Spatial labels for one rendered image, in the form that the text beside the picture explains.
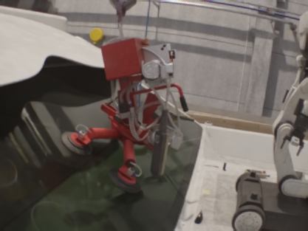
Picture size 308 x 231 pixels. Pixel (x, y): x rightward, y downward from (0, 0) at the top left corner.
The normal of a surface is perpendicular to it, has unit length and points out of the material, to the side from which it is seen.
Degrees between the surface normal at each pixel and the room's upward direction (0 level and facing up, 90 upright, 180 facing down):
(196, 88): 90
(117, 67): 90
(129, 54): 90
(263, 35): 90
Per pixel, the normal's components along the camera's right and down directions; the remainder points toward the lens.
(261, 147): -0.28, 0.18
